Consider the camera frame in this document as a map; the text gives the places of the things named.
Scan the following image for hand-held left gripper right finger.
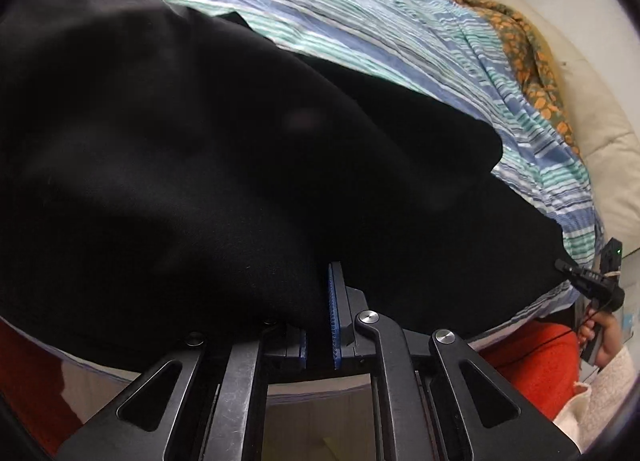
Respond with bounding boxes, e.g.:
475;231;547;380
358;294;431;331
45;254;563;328
327;261;583;461

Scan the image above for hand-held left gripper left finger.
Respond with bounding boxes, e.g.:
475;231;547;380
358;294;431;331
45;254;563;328
57;323;310;461

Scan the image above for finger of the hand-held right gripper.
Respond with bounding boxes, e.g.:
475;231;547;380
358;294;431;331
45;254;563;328
554;259;608;298

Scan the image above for black pants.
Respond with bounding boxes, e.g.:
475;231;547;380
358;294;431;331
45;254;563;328
0;0;573;374

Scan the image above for person's right forearm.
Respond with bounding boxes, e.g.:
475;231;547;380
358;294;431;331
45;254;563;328
552;341;640;453

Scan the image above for person's right hand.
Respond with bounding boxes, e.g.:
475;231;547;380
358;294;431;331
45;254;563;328
579;313;629;368

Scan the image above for cream pillow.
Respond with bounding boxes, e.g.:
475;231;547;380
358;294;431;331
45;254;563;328
492;0;640;252

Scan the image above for orange patterned blanket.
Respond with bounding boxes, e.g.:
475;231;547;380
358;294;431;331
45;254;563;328
450;0;584;158

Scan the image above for striped bed sheet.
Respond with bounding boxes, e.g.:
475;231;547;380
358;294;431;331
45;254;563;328
72;0;607;342

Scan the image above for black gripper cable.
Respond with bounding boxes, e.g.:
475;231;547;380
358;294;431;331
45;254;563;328
547;303;598;349

